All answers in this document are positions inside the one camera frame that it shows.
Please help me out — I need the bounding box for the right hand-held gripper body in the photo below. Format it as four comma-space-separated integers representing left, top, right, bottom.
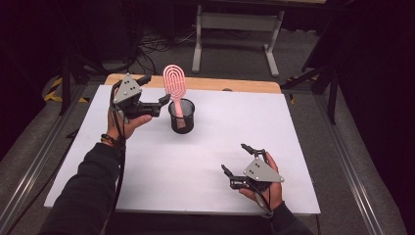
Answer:
229, 153, 286, 193

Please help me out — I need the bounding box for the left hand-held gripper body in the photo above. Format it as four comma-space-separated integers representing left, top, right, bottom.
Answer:
111, 73, 162, 120

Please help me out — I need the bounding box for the pink hairbrush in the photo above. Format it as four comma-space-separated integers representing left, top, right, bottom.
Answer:
162, 64, 188, 129

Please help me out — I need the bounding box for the black mesh cup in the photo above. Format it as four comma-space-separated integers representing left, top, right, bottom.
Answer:
167, 98, 196, 135

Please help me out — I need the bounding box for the person's right hand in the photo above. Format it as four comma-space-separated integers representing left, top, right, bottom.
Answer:
238, 152, 284, 212

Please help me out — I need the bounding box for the person's left hand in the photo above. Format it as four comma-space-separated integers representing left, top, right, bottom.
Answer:
106, 81, 154, 141

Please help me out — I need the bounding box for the white board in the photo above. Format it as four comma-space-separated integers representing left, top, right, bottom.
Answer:
43, 84, 321, 215

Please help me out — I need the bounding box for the black metal stand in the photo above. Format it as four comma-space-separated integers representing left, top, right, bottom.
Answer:
58, 53, 111, 117
280, 63, 341, 125

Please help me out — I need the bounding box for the wooden table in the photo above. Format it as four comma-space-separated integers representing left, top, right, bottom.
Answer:
104, 73, 282, 95

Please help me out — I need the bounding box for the yellow black hazard tape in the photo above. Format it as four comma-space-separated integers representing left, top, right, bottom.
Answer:
286, 75, 320, 106
43, 76, 91, 104

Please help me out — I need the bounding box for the right hand-held gripper cable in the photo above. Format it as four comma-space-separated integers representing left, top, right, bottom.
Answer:
250, 182, 276, 219

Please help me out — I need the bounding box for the hand-held gripper cable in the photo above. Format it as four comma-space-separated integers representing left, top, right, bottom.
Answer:
250, 182, 276, 219
103, 82, 127, 235

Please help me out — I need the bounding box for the bundle of floor cables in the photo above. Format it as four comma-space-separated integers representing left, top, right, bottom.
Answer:
128, 27, 199, 76

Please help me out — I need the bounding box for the dark beaded bracelet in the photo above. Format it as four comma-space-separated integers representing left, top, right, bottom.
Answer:
100, 132, 119, 147

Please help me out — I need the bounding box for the left hand-held gripper cable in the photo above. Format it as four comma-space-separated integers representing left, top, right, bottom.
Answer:
103, 82, 127, 235

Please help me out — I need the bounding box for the aluminium rail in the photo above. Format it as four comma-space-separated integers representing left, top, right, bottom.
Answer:
0, 83, 86, 231
312, 93, 386, 235

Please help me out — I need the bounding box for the grey metal desk frame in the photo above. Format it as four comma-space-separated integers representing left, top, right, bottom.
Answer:
191, 4, 285, 78

